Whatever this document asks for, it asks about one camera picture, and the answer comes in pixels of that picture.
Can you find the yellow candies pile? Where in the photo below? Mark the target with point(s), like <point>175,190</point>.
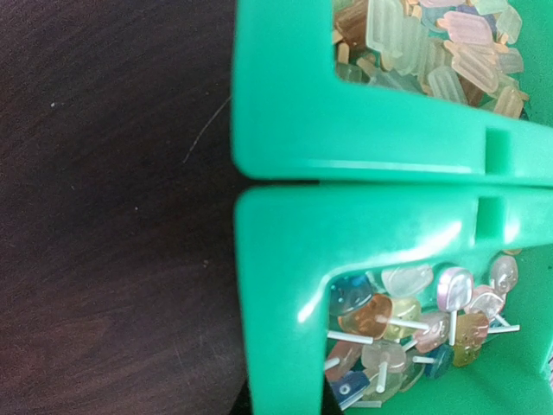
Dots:
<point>460,51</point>

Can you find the lollipop candies pile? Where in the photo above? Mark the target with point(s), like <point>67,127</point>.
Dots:
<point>397,325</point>

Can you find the green bin compartment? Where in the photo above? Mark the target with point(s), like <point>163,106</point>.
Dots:
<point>291,242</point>
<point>294,119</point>

